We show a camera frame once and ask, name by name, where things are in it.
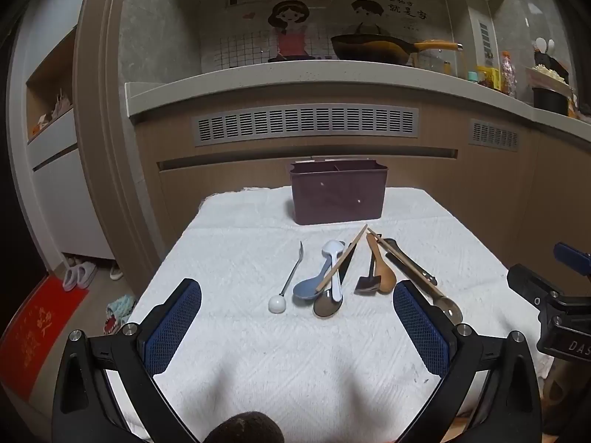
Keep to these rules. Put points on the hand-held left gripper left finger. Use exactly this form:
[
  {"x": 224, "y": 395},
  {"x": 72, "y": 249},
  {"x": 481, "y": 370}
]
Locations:
[{"x": 173, "y": 327}]

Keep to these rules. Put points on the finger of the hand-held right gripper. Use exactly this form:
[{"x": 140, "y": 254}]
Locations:
[
  {"x": 572, "y": 256},
  {"x": 531, "y": 284}
]

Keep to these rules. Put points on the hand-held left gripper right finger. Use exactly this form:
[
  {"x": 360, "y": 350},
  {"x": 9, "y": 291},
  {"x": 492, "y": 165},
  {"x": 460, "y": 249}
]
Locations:
[{"x": 420, "y": 327}]

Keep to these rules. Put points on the metal fork with white ball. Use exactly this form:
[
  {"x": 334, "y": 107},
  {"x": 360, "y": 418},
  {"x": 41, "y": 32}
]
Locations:
[{"x": 277, "y": 304}]

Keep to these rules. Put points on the white ceramic spoon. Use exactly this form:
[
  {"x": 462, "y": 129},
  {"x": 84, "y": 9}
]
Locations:
[{"x": 331, "y": 249}]

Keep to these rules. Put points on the blue-grey spoon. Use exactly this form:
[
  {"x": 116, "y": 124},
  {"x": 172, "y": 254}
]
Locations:
[{"x": 305, "y": 291}]

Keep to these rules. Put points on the purple plastic utensil holder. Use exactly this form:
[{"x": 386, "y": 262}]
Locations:
[{"x": 337, "y": 198}]

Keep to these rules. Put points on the turquoise patterned cloth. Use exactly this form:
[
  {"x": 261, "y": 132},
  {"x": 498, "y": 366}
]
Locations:
[{"x": 120, "y": 311}]

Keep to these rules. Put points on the wooden spoon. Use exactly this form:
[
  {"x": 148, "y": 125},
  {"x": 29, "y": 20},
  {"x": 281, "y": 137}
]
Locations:
[{"x": 385, "y": 281}]

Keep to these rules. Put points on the small black spatula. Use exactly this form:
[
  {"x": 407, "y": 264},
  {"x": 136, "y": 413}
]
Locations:
[{"x": 367, "y": 284}]

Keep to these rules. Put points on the white slipper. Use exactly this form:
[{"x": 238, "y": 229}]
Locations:
[{"x": 117, "y": 273}]

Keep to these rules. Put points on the white towel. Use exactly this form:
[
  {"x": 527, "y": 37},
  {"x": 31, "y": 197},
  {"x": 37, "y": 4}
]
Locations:
[{"x": 258, "y": 369}]

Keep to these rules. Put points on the grey slipper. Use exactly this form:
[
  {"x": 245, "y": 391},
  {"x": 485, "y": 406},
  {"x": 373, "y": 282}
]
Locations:
[
  {"x": 70, "y": 278},
  {"x": 87, "y": 274}
]

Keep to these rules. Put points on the dark fuzzy round object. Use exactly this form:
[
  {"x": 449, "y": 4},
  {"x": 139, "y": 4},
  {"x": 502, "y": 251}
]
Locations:
[{"x": 244, "y": 430}]

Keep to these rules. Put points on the red floor mat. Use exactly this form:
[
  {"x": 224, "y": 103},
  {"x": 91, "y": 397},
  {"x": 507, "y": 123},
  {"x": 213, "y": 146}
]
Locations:
[{"x": 32, "y": 332}]

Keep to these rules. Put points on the small grey vent grille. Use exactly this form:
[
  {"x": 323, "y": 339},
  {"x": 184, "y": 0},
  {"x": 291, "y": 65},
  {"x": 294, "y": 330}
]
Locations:
[{"x": 494, "y": 122}]

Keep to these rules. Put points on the black pot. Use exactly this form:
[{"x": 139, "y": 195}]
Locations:
[{"x": 549, "y": 101}]

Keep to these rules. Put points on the wooden kitchen counter cabinet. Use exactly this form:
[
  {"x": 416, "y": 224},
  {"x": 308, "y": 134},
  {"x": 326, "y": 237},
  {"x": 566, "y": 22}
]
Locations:
[{"x": 231, "y": 170}]

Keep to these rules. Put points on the white storage cabinet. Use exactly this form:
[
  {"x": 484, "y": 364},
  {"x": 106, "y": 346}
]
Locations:
[{"x": 60, "y": 184}]

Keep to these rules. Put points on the orange-capped plastic bottle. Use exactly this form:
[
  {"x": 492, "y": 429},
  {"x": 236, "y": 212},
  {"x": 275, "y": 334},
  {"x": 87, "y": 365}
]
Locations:
[{"x": 508, "y": 76}]

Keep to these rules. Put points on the yellow jar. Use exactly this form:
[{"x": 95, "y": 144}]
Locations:
[{"x": 489, "y": 77}]

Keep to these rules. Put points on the white plastic utensil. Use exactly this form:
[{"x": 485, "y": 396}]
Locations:
[
  {"x": 540, "y": 45},
  {"x": 550, "y": 45}
]

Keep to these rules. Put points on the long grey vent grille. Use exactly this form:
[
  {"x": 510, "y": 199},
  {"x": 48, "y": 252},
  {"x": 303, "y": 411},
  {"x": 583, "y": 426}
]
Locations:
[{"x": 304, "y": 140}]

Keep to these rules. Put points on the white vented box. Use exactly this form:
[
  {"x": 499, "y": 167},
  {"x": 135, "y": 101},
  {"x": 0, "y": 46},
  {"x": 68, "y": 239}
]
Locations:
[{"x": 484, "y": 32}]

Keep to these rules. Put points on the cartoon wall splash panel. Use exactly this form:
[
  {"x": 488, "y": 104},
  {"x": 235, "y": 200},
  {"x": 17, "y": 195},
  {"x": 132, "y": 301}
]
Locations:
[{"x": 240, "y": 32}]

